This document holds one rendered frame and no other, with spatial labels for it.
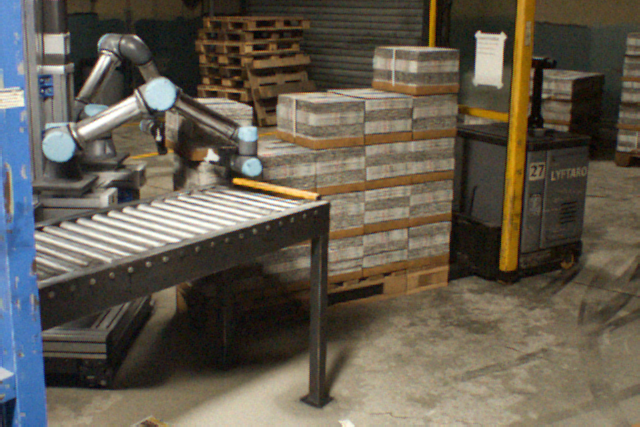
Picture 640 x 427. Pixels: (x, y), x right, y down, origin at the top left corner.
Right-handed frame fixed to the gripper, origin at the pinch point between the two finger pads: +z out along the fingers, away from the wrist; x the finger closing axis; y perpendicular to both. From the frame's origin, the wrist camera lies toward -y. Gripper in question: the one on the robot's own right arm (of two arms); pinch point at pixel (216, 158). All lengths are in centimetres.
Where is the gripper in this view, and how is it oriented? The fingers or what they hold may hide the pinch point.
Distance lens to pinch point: 351.9
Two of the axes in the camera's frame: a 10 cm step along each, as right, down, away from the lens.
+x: -8.5, 1.0, -5.1
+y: 0.2, -9.7, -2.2
